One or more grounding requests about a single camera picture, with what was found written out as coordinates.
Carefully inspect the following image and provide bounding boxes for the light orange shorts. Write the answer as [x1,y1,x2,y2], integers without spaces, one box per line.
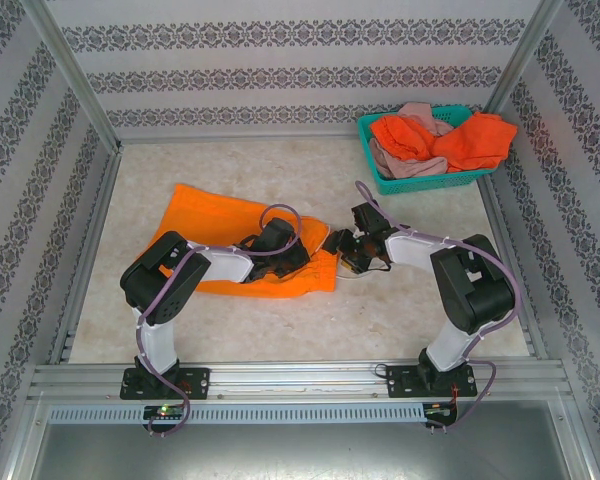
[151,183,376,300]

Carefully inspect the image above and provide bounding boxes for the pink shorts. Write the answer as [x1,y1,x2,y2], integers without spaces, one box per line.
[368,101,455,181]

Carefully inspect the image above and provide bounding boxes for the red-orange shorts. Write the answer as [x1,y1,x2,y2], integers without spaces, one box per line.
[368,111,519,174]

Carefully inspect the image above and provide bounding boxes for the teal plastic mesh basket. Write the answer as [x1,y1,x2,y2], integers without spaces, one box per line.
[356,103,499,197]

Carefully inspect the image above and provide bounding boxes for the small circuit board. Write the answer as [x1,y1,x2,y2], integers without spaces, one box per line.
[143,404,187,420]
[423,402,459,419]

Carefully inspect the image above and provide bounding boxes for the grey sheet metal panel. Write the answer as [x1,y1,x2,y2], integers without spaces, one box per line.
[9,399,594,480]

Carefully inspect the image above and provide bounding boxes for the aluminium mounting rail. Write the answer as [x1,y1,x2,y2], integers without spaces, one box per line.
[27,359,569,401]

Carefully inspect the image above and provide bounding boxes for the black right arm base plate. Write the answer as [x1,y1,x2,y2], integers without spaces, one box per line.
[384,364,478,400]

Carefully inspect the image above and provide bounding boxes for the aluminium cross rail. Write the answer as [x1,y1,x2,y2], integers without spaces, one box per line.
[114,124,361,147]

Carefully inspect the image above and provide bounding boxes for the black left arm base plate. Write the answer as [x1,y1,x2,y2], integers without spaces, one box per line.
[121,367,211,400]

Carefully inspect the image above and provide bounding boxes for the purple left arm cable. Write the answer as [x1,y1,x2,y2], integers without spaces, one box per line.
[137,203,303,437]

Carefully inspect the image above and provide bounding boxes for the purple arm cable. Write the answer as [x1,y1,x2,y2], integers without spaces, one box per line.
[354,180,524,435]
[137,203,303,437]

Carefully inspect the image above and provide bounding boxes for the grey slotted cable duct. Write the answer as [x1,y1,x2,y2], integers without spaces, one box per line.
[47,402,426,425]

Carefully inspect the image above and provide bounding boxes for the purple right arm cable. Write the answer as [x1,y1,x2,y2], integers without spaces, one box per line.
[354,180,524,435]

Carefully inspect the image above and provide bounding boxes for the aluminium side rail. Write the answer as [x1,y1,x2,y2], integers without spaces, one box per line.
[477,174,549,360]
[47,144,124,365]

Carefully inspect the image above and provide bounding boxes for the aluminium frame post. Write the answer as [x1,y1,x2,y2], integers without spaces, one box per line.
[19,0,125,154]
[479,0,565,134]

